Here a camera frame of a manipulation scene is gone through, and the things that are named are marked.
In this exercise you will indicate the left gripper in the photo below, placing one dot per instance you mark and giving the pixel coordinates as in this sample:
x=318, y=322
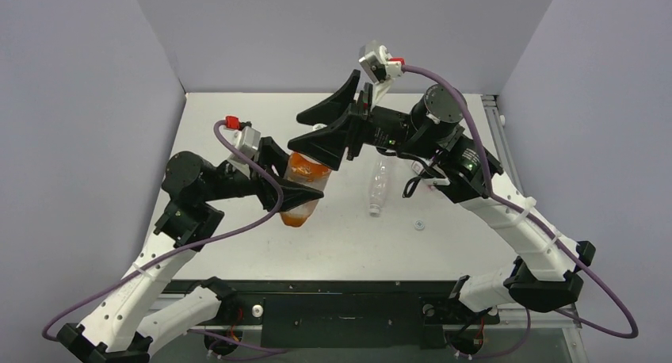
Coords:
x=269, y=154

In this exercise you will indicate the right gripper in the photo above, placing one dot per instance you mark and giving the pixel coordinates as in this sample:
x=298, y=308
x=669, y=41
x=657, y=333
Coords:
x=360, y=124

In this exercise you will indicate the orange tea bottle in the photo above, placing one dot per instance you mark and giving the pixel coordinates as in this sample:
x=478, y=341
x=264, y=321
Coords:
x=307, y=177

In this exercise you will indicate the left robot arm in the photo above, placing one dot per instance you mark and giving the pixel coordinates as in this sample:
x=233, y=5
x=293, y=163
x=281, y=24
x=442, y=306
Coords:
x=122, y=327

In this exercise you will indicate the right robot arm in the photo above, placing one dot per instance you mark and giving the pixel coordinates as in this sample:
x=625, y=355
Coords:
x=545, y=275

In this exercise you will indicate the clear crushed bottle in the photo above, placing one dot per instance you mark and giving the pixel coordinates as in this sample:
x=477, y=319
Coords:
x=378, y=191

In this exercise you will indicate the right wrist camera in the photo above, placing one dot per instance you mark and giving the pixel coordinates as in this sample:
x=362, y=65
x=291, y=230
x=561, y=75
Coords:
x=381, y=67

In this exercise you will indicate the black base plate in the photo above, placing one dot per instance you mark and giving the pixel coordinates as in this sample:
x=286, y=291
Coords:
x=347, y=314

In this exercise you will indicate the aluminium frame rail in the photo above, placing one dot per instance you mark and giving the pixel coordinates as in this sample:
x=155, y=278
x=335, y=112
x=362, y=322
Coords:
x=499, y=256

